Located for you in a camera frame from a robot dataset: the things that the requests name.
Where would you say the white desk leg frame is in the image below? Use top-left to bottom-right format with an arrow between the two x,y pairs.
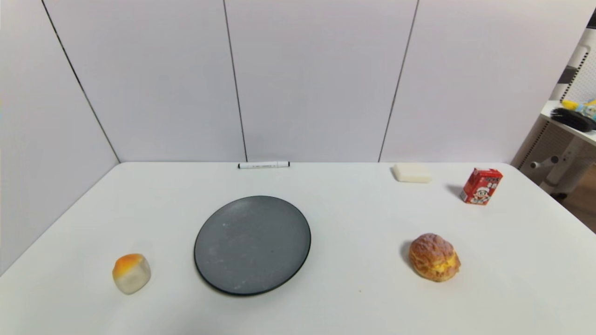
530,137 -> 596,196

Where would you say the white pegboard panel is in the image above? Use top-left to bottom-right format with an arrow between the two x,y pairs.
551,29 -> 596,106

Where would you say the red milk carton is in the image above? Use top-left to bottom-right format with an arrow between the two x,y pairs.
461,168 -> 504,206

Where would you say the white side desk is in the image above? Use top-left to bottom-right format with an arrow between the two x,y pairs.
540,100 -> 596,147

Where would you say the white rectangular block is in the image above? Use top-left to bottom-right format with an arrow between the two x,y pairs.
392,163 -> 432,183

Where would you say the orange topped white bun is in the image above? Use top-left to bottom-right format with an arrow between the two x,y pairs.
112,254 -> 152,295

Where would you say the white marker with black caps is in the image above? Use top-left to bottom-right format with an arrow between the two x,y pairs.
238,161 -> 291,169

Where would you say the brown cream puff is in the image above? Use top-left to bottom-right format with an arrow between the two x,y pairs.
409,233 -> 461,282

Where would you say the yellow and blue toy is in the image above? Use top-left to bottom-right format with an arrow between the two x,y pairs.
561,99 -> 596,120

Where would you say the black brush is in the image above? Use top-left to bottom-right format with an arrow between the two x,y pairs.
550,107 -> 596,132

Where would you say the gray round plate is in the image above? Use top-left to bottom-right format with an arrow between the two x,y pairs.
194,195 -> 312,296

